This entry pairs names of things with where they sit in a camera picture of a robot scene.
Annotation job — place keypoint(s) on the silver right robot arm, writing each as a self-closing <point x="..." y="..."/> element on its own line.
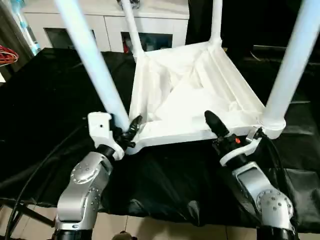
<point x="260" y="192"/>

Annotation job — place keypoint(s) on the white plastic table leg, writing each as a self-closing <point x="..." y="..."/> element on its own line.
<point x="292" y="65"/>
<point x="216" y="22"/>
<point x="95" y="65"/>
<point x="132" y="30"/>

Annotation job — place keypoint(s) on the black metal bar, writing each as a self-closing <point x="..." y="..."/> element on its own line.
<point x="275" y="49"/>

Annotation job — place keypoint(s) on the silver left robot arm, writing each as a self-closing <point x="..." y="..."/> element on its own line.
<point x="82" y="190"/>

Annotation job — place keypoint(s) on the white plastic table top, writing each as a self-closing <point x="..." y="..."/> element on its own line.
<point x="200" y="100"/>

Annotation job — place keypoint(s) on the white cabinet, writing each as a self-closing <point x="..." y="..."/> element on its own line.
<point x="110" y="22"/>

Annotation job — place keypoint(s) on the black plastic mat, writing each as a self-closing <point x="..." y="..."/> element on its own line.
<point x="50" y="125"/>

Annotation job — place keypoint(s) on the grey crumpled bundle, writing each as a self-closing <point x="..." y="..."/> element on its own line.
<point x="125" y="3"/>

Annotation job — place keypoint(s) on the black metal stand frame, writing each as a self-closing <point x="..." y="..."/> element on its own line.
<point x="25" y="210"/>

